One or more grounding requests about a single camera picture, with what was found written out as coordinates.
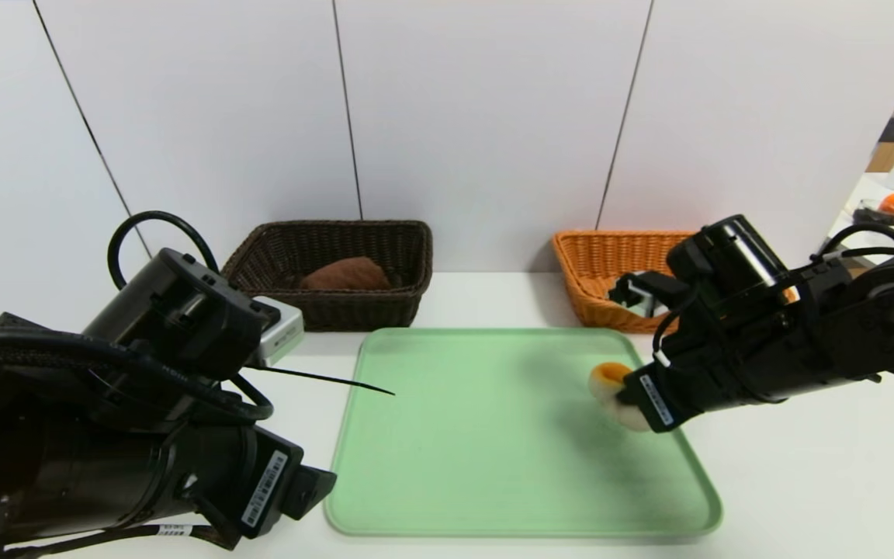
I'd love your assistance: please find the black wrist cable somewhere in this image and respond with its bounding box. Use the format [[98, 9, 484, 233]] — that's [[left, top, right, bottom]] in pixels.
[[107, 210, 219, 292], [812, 223, 894, 261]]

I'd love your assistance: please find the dark brown wicker basket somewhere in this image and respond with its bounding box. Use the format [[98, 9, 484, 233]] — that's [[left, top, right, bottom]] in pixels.
[[220, 220, 434, 333]]

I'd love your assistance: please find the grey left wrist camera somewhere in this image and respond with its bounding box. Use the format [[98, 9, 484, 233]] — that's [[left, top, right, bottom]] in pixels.
[[249, 295, 306, 367]]

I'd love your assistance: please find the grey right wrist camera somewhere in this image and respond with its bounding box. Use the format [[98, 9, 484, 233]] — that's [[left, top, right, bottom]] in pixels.
[[608, 270, 677, 319]]

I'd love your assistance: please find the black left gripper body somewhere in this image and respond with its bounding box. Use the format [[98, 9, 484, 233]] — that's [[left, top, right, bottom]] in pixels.
[[148, 424, 304, 541]]

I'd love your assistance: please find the thin black cable tie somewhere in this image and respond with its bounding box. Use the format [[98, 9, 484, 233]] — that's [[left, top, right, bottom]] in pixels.
[[244, 365, 396, 397]]

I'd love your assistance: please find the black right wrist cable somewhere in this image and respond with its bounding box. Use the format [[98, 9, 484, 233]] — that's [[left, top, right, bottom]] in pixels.
[[812, 223, 894, 261]]

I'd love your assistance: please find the orange wicker basket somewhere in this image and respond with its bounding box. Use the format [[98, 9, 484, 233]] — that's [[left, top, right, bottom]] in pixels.
[[552, 231, 698, 335]]

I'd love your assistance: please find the white orange felt bun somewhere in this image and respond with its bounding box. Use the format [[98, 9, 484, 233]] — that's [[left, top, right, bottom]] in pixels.
[[589, 362, 651, 432]]

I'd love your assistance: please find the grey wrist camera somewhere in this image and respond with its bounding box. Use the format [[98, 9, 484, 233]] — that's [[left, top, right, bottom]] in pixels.
[[249, 295, 306, 367], [608, 270, 677, 319]]

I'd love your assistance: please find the black braided cable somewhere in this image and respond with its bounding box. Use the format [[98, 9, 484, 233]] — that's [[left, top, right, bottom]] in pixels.
[[0, 326, 275, 424]]

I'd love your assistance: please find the white side table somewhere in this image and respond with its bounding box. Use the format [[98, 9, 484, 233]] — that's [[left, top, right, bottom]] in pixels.
[[827, 173, 894, 251]]

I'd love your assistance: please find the light green plastic tray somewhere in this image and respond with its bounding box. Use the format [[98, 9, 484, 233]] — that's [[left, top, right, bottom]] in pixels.
[[324, 327, 722, 537]]

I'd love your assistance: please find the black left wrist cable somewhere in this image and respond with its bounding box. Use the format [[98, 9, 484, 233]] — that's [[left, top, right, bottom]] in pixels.
[[107, 210, 219, 292]]

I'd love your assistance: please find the brown towel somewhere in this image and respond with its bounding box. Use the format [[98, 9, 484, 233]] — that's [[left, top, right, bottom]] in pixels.
[[300, 257, 391, 292]]

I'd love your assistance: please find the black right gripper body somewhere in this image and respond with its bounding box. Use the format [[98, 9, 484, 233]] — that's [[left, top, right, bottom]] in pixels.
[[623, 333, 761, 434]]

